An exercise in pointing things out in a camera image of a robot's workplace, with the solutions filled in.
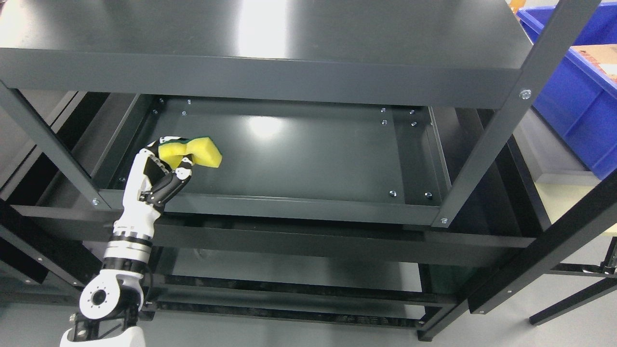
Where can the cardboard box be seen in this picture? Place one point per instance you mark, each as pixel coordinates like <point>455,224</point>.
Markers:
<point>602,56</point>

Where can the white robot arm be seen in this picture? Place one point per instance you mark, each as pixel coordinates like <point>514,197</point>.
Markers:
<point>109,305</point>

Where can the black metal shelf rack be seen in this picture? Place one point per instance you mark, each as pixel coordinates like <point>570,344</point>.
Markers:
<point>370,176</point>

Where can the blue plastic bin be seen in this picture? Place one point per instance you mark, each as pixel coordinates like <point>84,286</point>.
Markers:
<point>579,100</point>

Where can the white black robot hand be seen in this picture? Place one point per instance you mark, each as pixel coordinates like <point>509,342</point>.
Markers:
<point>151,184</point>

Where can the yellow green sponge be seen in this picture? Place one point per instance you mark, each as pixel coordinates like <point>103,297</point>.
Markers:
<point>200,151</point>

